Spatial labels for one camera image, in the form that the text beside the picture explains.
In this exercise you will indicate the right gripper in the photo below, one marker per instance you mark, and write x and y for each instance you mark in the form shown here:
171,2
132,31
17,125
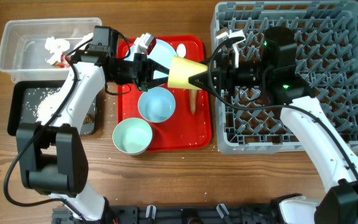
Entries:
224,73

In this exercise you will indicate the light blue bowl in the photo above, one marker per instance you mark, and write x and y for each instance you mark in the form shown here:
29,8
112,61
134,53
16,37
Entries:
156,105

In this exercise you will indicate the white rice pile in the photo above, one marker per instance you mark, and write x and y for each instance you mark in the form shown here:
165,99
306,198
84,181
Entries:
47,104

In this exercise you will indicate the black waste tray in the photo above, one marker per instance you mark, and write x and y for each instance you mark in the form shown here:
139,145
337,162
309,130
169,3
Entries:
26,97

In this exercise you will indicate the red snack wrapper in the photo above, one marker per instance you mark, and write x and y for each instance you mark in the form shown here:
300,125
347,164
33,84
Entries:
61,64

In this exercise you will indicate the clear plastic bin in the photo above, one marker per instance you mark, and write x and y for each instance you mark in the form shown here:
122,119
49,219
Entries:
23,54

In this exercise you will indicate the white plastic spoon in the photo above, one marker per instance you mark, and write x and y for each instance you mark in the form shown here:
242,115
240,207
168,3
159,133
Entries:
181,50

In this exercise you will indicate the mint green bowl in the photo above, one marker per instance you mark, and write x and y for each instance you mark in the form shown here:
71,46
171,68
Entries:
132,136

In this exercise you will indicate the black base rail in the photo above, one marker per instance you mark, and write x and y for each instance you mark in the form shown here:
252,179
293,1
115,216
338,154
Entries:
197,214

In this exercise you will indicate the brown carrot stick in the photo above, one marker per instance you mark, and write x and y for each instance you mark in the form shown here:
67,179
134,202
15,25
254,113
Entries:
193,97

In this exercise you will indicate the grey dishwasher rack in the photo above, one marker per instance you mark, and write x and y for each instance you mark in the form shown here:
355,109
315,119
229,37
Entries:
326,34

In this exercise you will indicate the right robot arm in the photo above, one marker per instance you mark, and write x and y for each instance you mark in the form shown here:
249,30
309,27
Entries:
300,111

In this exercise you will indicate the brown food scrap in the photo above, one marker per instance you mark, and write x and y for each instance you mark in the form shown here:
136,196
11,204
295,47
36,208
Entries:
89,118

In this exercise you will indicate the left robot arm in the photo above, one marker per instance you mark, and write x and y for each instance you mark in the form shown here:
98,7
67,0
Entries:
50,155

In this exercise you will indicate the light blue plate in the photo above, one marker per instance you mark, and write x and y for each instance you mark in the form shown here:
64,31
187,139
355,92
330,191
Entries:
162,53

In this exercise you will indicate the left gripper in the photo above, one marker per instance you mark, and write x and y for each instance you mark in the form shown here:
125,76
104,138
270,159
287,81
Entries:
142,73

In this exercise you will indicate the red serving tray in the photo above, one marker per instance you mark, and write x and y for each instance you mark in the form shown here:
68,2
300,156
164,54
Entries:
183,130

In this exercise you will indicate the white napkin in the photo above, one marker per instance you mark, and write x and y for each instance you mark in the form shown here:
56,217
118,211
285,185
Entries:
59,48

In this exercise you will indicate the yellow plastic cup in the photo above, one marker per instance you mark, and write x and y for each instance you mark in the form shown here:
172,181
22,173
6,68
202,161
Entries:
181,70

